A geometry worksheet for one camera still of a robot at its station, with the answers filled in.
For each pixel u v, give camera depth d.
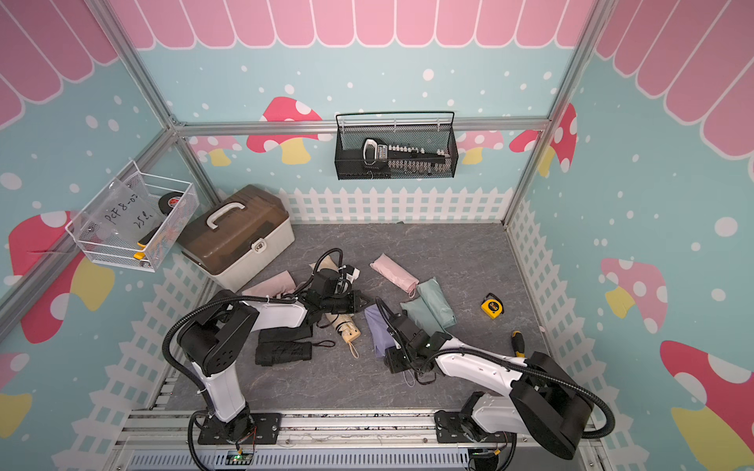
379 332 0.88
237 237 0.90
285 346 0.85
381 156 0.88
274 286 1.00
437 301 0.94
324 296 0.76
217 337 0.50
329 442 0.74
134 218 0.70
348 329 0.88
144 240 0.64
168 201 0.79
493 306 0.94
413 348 0.65
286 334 0.91
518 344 0.87
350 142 0.93
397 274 1.01
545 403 0.42
